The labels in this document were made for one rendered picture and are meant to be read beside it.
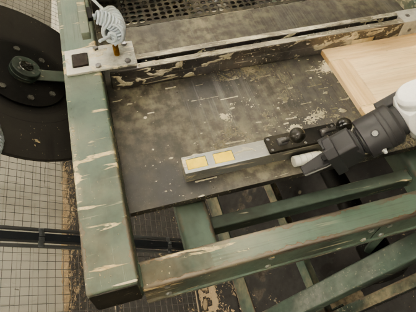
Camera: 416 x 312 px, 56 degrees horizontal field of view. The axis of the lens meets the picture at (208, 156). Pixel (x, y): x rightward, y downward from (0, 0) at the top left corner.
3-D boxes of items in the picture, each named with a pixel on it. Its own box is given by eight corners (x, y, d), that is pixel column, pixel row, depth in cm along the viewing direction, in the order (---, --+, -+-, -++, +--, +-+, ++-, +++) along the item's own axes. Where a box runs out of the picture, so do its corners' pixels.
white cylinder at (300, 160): (294, 169, 101) (322, 163, 102) (296, 163, 98) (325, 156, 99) (290, 160, 102) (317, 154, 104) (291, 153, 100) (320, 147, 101)
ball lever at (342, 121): (330, 138, 103) (357, 130, 90) (317, 141, 102) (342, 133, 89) (327, 124, 103) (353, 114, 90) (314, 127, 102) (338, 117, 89)
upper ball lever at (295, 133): (288, 148, 101) (309, 140, 88) (275, 151, 100) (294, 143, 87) (285, 134, 101) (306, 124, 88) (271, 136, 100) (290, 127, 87)
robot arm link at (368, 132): (331, 167, 76) (390, 135, 72) (311, 130, 81) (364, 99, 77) (346, 186, 86) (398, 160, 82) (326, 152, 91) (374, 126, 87)
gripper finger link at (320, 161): (299, 166, 86) (325, 152, 84) (306, 177, 84) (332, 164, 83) (297, 163, 85) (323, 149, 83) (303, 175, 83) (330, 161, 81)
